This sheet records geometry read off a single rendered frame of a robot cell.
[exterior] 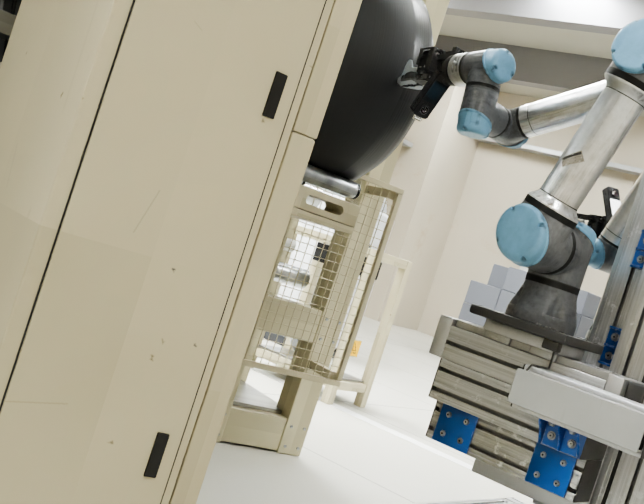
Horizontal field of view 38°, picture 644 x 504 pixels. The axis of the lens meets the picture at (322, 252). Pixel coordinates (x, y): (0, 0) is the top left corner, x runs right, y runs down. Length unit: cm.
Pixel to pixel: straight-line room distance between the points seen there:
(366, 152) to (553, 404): 89
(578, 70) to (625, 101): 913
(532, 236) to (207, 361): 70
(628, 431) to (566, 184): 49
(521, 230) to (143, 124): 81
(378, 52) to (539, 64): 896
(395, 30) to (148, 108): 106
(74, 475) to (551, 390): 88
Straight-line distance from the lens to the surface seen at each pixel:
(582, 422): 184
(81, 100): 143
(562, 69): 1114
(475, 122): 208
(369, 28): 235
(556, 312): 203
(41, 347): 147
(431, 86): 223
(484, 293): 1014
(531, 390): 187
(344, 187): 248
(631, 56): 192
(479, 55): 213
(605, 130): 192
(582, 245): 204
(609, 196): 287
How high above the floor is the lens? 73
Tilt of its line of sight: level
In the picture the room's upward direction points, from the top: 18 degrees clockwise
